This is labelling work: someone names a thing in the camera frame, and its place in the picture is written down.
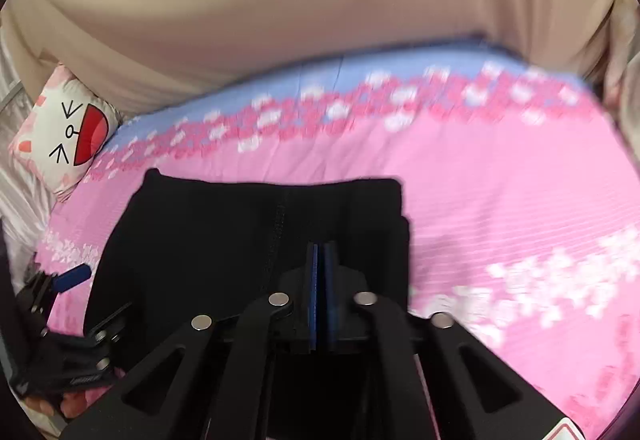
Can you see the cartoon face pillow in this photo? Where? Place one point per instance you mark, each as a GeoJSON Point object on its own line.
{"type": "Point", "coordinates": [55, 120]}

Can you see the pink floral bed sheet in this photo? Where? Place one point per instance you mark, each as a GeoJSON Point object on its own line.
{"type": "Point", "coordinates": [500, 220]}

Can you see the white wrinkled cloth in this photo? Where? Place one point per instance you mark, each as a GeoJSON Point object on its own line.
{"type": "Point", "coordinates": [20, 210]}

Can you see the person's left hand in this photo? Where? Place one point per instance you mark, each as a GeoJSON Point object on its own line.
{"type": "Point", "coordinates": [70, 405]}

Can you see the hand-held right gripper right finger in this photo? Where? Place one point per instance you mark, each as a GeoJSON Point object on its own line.
{"type": "Point", "coordinates": [330, 295]}

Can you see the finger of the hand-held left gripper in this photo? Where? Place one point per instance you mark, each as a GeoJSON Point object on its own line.
{"type": "Point", "coordinates": [75, 275]}
{"type": "Point", "coordinates": [110, 325]}

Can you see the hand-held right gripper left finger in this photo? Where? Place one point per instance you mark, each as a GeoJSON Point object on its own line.
{"type": "Point", "coordinates": [311, 295]}

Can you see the black pants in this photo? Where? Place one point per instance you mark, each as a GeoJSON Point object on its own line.
{"type": "Point", "coordinates": [200, 230]}

